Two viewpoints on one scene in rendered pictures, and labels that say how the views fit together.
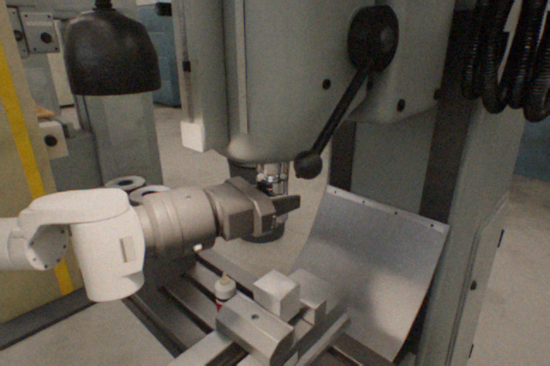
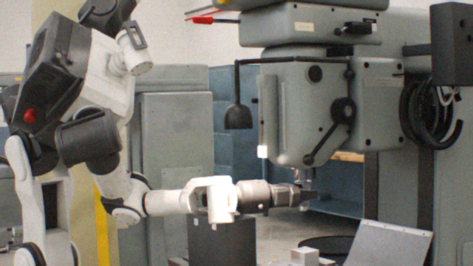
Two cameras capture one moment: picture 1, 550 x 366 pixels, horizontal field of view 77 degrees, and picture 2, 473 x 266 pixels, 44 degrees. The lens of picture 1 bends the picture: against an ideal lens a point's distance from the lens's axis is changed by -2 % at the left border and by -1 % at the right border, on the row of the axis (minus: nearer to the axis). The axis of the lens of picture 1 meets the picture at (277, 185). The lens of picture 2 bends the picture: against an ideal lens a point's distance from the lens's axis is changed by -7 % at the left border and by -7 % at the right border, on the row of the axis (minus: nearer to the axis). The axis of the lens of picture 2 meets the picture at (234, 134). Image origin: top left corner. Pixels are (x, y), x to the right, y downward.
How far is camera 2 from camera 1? 1.21 m
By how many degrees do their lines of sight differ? 25
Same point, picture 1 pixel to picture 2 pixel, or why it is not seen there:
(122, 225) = (229, 188)
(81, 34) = (231, 111)
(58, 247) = (195, 205)
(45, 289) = not seen: outside the picture
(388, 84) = (358, 131)
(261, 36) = (291, 110)
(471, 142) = (437, 171)
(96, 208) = (220, 179)
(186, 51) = (262, 117)
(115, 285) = (223, 215)
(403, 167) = (406, 194)
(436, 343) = not seen: outside the picture
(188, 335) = not seen: outside the picture
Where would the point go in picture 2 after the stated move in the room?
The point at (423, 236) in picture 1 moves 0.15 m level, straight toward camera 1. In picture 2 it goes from (418, 242) to (395, 253)
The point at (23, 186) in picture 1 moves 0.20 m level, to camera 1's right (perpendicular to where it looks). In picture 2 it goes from (93, 247) to (127, 250)
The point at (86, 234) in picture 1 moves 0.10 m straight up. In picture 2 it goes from (214, 190) to (213, 151)
